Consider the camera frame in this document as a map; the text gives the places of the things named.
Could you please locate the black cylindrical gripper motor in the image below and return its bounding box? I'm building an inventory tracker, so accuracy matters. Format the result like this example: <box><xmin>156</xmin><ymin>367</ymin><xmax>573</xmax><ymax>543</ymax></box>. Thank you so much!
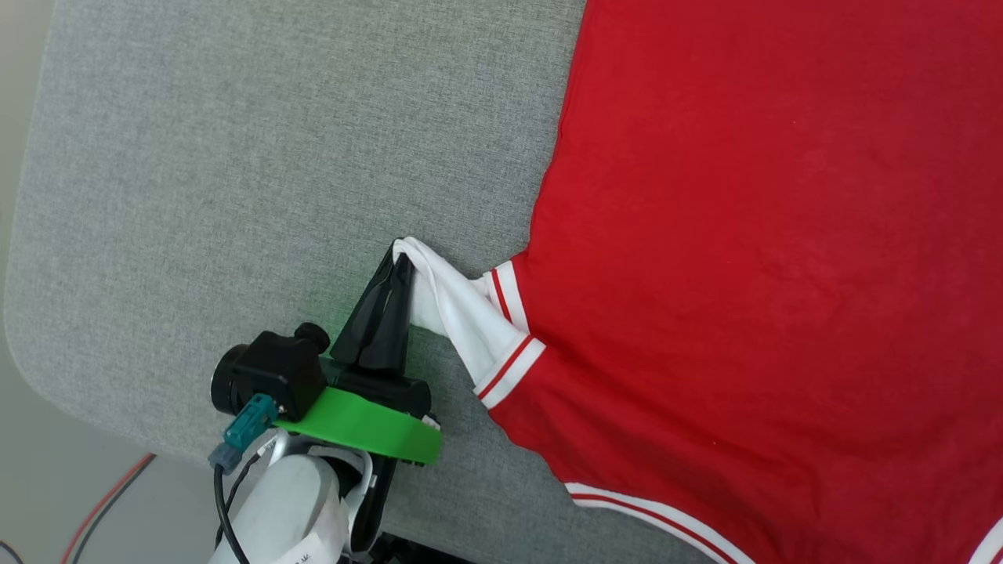
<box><xmin>209</xmin><ymin>345</ymin><xmax>248</xmax><ymax>418</ymax></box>

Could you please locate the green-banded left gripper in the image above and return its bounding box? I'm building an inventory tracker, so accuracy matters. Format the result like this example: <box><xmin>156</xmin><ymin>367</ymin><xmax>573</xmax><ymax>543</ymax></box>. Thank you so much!
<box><xmin>273</xmin><ymin>239</ymin><xmax>443</xmax><ymax>466</ymax></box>

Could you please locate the red floor wire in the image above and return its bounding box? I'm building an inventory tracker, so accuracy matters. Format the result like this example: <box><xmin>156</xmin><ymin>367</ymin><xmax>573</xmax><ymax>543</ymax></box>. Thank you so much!
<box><xmin>60</xmin><ymin>452</ymin><xmax>157</xmax><ymax>564</ymax></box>

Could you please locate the teal left camera plug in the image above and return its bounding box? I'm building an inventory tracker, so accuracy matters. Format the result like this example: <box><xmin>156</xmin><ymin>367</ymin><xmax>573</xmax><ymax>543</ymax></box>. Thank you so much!
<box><xmin>207</xmin><ymin>393</ymin><xmax>280</xmax><ymax>475</ymax></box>

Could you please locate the black floor wire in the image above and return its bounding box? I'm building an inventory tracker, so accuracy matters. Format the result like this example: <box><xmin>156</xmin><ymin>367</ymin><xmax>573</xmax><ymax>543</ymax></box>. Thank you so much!
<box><xmin>71</xmin><ymin>461</ymin><xmax>160</xmax><ymax>564</ymax></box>

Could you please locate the red and white garment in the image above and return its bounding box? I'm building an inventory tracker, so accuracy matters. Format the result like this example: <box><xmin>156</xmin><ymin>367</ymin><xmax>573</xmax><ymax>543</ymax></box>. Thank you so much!
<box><xmin>392</xmin><ymin>0</ymin><xmax>1003</xmax><ymax>564</ymax></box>

